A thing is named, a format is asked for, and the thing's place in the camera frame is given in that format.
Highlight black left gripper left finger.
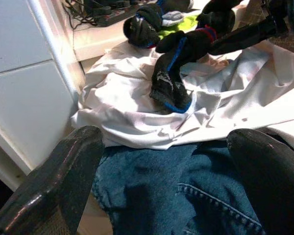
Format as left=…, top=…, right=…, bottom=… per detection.
left=0, top=125, right=106, bottom=235

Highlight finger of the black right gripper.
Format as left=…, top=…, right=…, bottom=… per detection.
left=123, top=5, right=164, bottom=49
left=150, top=0, right=290, bottom=114

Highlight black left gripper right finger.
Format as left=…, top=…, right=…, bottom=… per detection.
left=226, top=128, right=294, bottom=235

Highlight bright green garment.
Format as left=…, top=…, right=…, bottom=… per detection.
left=158, top=14, right=202, bottom=40

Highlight grey white sock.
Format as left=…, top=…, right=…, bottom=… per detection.
left=161, top=11, right=185, bottom=27

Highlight black power strip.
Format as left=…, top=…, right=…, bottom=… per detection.
left=83, top=0, right=139, bottom=27

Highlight white low ledge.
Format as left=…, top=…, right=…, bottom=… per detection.
left=70, top=21, right=144, bottom=62

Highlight white shirt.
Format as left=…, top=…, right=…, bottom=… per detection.
left=71, top=30, right=294, bottom=152

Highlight blue denim jeans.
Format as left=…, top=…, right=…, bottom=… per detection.
left=91, top=141, right=269, bottom=235

